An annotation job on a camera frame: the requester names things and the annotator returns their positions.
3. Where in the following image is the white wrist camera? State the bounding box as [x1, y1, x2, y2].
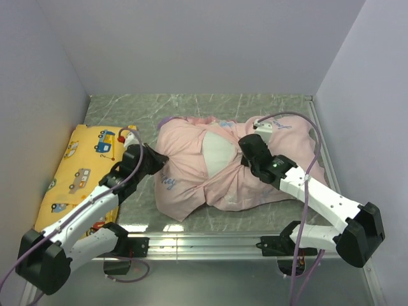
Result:
[252, 119, 273, 143]
[117, 127, 140, 149]

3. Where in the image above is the right side aluminium rail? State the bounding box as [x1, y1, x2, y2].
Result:
[304, 96, 342, 194]

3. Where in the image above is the front aluminium rail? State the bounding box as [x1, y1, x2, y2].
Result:
[128, 232, 279, 261]

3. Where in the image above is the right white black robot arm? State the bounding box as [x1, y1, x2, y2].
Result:
[238, 134, 385, 268]

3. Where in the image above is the yellow car print pillow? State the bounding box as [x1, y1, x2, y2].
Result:
[34, 124, 133, 232]

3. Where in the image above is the aluminium rail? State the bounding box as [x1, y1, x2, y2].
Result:
[304, 96, 342, 194]
[128, 232, 279, 261]

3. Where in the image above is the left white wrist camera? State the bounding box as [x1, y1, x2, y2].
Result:
[117, 127, 140, 149]

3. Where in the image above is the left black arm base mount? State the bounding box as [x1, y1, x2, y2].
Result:
[102, 237, 150, 284]

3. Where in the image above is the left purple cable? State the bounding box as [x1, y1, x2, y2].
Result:
[0, 126, 150, 306]

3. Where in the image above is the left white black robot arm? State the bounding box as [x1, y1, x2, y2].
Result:
[13, 144, 169, 295]

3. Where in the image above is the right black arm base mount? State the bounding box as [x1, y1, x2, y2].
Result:
[257, 235, 316, 278]

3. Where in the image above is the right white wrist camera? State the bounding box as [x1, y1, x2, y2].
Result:
[252, 119, 273, 143]

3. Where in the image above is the white pillow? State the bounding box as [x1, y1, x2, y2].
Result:
[201, 131, 235, 178]

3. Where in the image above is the purple princess print pillowcase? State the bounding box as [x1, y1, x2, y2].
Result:
[154, 115, 328, 222]

